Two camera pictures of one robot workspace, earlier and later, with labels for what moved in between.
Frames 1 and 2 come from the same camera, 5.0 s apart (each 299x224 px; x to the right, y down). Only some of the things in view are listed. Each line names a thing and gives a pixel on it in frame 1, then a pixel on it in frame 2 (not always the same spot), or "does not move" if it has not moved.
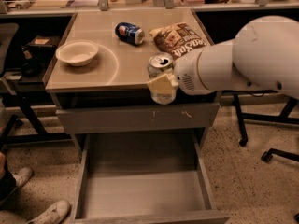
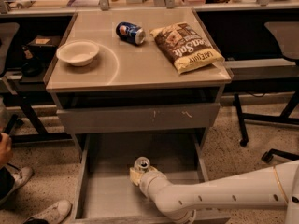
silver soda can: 160,64 -> 142,163
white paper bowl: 78,52 does not move
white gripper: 187,74 -> 145,178
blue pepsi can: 129,33 does not move
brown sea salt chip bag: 177,39 does not move
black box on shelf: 43,46 does not move
